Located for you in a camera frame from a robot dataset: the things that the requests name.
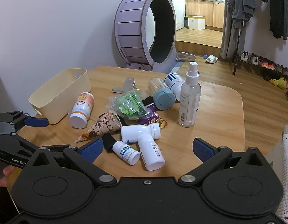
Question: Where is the purple cat exercise wheel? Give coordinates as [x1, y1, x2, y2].
[114, 0, 178, 74]

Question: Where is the brown patterned paper cone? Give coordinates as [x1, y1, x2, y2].
[74, 108, 123, 143]

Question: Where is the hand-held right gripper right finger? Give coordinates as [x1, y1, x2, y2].
[178, 138, 273, 188]

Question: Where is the grey hanging shirt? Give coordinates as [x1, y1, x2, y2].
[226, 0, 258, 29]

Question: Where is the wooden desktop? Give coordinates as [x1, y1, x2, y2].
[7, 66, 245, 196]

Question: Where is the white foam box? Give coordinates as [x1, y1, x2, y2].
[188, 15, 206, 30]

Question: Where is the black fabric roll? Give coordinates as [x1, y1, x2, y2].
[101, 133, 116, 154]

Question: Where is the person's left hand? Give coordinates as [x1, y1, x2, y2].
[0, 165, 15, 187]

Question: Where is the clear spray bottle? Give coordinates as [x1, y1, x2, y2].
[178, 61, 202, 128]

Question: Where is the cream plastic storage basket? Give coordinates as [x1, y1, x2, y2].
[28, 68, 92, 125]

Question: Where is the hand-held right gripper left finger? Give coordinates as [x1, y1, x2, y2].
[29, 137, 117, 188]

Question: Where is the grey slipper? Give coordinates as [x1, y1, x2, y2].
[176, 52, 196, 61]

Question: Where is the white pill bottle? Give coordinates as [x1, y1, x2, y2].
[121, 122, 161, 144]
[139, 138, 166, 171]

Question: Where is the purple snack packet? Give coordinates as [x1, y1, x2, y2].
[137, 105, 169, 129]

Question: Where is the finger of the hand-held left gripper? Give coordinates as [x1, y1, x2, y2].
[0, 133, 72, 169]
[0, 111, 50, 132]

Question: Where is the large white blue-striped bottle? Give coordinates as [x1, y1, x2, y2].
[164, 66, 187, 102]

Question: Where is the white door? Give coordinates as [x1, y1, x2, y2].
[168, 0, 185, 31]

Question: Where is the row of shoes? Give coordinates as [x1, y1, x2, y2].
[240, 51, 288, 81]

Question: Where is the bag of green sachets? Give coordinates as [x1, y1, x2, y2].
[108, 91, 151, 120]

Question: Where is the white bottle orange label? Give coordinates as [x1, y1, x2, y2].
[69, 92, 95, 129]

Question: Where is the metal bag clip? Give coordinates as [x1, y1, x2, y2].
[112, 77, 138, 92]

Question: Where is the black hanging clothing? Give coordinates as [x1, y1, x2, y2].
[269, 0, 288, 41]

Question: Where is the small white blue-label bottle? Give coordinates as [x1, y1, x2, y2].
[112, 141, 141, 166]

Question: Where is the wooden kitchen base cabinet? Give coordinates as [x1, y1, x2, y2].
[185, 0, 225, 31]

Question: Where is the grey curtain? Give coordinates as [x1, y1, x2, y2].
[221, 0, 241, 59]

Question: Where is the toothpick jar blue lid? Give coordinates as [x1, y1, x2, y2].
[147, 77, 176, 110]

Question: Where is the yellow duck toy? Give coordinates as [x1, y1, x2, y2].
[269, 77, 287, 89]

